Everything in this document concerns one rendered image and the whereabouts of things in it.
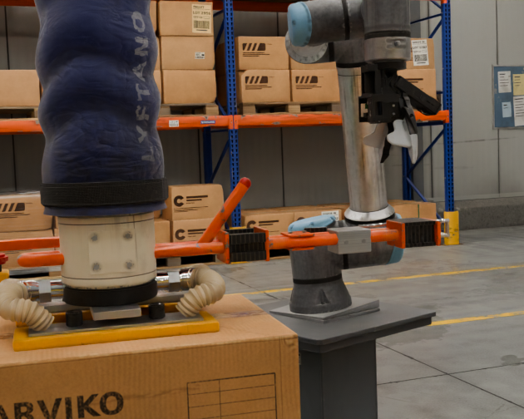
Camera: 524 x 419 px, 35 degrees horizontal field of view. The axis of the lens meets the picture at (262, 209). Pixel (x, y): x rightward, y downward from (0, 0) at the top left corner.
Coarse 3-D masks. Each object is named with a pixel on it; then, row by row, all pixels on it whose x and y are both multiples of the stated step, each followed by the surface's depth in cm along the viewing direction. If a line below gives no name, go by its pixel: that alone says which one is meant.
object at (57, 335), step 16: (160, 304) 142; (80, 320) 139; (96, 320) 143; (112, 320) 143; (128, 320) 142; (144, 320) 142; (160, 320) 141; (176, 320) 141; (192, 320) 142; (208, 320) 142; (16, 336) 136; (32, 336) 135; (48, 336) 135; (64, 336) 135; (80, 336) 135; (96, 336) 136; (112, 336) 137; (128, 336) 138; (144, 336) 138; (160, 336) 139
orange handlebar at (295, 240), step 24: (0, 240) 169; (24, 240) 170; (48, 240) 171; (216, 240) 157; (288, 240) 156; (312, 240) 157; (336, 240) 158; (384, 240) 161; (24, 264) 144; (48, 264) 145
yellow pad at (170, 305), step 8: (144, 304) 159; (168, 304) 158; (176, 304) 159; (48, 312) 154; (56, 312) 154; (64, 312) 154; (88, 312) 154; (144, 312) 157; (168, 312) 158; (56, 320) 153; (64, 320) 153
